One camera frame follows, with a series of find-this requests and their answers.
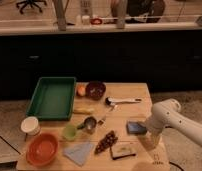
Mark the blue sponge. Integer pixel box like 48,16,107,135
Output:
126,121,147,135

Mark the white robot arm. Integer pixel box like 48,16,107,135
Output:
145,99,202,147

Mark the dark purple bowl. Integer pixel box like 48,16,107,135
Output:
86,81,106,100

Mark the orange bowl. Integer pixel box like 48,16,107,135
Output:
26,133,58,167

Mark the metal measuring cup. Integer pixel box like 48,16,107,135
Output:
84,117,97,134

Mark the yellow banana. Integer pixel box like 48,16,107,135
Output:
73,107,94,114

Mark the blue cloth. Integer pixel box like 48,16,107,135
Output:
63,142,94,166

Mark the green measuring cup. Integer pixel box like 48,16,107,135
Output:
62,124,84,141

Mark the orange fruit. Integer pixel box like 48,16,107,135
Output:
77,85,86,97

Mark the green plastic tray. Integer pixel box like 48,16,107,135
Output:
26,77,76,121

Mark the white cup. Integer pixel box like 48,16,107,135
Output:
21,116,40,135

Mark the seated person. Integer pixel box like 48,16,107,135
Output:
125,0,165,24

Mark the red object on ledge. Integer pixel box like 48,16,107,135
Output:
91,18,103,25

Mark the black office chair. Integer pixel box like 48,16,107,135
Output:
16,0,47,14

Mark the black cable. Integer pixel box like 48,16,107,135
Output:
163,125,187,171

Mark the white handled spoon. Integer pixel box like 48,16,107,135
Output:
105,97,141,106

